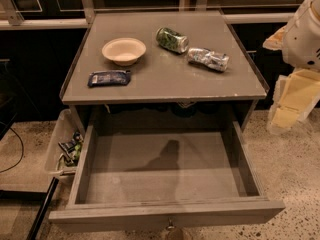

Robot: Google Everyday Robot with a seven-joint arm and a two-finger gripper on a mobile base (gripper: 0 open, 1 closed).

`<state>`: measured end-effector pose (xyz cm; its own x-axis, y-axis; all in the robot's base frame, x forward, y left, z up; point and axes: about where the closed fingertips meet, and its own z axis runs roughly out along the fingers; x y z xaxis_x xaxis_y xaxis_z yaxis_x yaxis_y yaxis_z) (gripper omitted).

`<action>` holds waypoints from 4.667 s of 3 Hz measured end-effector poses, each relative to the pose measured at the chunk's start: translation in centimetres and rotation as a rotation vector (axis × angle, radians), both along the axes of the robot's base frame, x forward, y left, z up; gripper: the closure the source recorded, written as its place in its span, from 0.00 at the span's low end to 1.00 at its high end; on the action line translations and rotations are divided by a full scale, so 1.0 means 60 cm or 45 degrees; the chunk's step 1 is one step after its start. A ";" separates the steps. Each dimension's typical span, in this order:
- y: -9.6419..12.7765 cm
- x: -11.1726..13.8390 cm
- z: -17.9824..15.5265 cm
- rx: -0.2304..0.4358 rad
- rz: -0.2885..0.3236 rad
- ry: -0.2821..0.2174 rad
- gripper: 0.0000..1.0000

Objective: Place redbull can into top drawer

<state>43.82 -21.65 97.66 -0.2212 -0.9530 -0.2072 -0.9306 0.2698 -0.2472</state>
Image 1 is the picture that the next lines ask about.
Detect metal railing frame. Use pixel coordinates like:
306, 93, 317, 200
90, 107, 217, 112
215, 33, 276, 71
0, 0, 304, 27

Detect silver blue redbull can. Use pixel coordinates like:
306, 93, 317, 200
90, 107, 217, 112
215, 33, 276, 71
187, 48, 229, 72

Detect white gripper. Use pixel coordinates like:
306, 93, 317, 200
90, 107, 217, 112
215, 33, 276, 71
263, 0, 320, 134

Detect clear plastic bin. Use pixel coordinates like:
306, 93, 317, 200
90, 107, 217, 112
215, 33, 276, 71
45, 109, 83, 177

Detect blue snack packet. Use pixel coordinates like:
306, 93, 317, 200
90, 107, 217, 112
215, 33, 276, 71
87, 70, 131, 88

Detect open grey top drawer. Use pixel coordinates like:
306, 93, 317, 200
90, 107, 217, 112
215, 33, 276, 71
49, 122, 285, 232

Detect grey wooden cabinet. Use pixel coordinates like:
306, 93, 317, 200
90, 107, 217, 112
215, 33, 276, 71
59, 11, 270, 135

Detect snack packets in bin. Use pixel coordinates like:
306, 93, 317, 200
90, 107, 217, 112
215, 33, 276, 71
58, 131, 83, 167

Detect black floor bar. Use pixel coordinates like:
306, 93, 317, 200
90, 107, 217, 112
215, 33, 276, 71
26, 177, 59, 240

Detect beige paper bowl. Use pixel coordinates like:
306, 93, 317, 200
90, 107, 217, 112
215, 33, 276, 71
102, 38, 146, 66

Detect green soda can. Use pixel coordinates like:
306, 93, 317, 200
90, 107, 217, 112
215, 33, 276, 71
156, 27, 189, 54

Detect black cable on floor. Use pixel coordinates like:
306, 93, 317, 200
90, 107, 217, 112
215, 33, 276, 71
0, 122, 25, 174

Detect metal drawer handle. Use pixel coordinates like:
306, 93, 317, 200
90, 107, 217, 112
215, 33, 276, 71
166, 217, 176, 231

